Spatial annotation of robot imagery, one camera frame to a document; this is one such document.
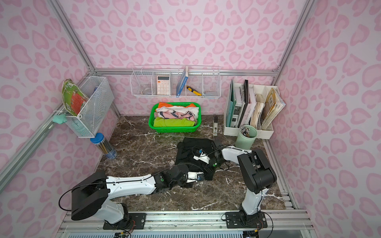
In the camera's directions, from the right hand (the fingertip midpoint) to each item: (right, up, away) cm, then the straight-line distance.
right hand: (201, 171), depth 89 cm
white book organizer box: (+27, +39, -4) cm, 48 cm away
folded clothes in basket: (-23, +34, +17) cm, 45 cm away
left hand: (-5, +4, -6) cm, 9 cm away
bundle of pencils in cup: (+26, +24, -1) cm, 35 cm away
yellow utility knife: (-4, +50, +9) cm, 51 cm away
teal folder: (+17, +39, -3) cm, 43 cm away
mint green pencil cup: (+26, +17, +2) cm, 31 cm away
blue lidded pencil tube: (-56, +15, -3) cm, 59 cm away
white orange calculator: (-24, +53, +6) cm, 59 cm away
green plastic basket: (-9, +25, +17) cm, 31 cm away
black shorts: (-8, +13, +10) cm, 18 cm away
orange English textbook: (+45, +39, +2) cm, 60 cm away
